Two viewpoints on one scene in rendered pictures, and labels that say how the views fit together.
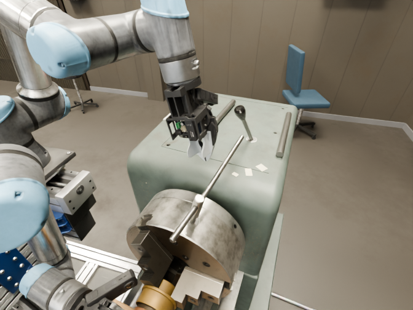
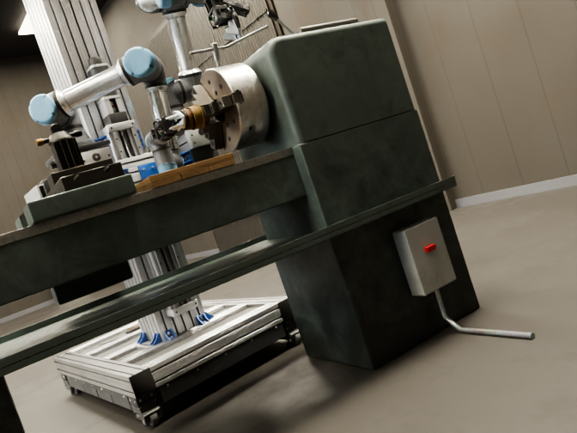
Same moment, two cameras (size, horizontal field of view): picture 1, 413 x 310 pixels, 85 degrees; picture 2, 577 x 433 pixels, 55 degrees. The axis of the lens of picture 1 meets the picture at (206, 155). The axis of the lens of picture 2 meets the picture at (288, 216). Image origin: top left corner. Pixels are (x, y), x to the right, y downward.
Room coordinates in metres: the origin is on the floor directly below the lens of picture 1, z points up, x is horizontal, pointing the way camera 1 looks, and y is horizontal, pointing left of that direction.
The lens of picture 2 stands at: (-1.29, -1.32, 0.75)
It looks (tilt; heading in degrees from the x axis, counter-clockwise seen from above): 3 degrees down; 38
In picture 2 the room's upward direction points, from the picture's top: 19 degrees counter-clockwise
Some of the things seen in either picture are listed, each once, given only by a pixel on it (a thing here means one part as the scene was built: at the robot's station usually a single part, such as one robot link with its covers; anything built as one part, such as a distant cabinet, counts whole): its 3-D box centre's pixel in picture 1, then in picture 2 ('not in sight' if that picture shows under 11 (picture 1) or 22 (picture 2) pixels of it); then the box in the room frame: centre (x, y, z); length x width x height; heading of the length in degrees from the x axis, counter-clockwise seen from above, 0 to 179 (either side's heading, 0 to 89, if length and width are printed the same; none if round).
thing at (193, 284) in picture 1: (203, 287); (221, 105); (0.24, 0.01, 1.08); 0.12 x 0.11 x 0.05; 68
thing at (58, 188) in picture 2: not in sight; (81, 187); (-0.21, 0.30, 0.95); 0.43 x 0.18 x 0.04; 68
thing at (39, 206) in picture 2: not in sight; (70, 208); (-0.25, 0.34, 0.90); 0.53 x 0.30 x 0.06; 68
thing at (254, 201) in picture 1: (222, 166); (312, 94); (0.72, -0.07, 1.06); 0.59 x 0.48 x 0.39; 158
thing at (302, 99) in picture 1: (303, 94); not in sight; (2.77, -1.26, 0.53); 0.62 x 0.59 x 1.06; 72
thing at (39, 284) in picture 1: (48, 286); (157, 138); (0.24, 0.39, 1.08); 0.11 x 0.08 x 0.09; 67
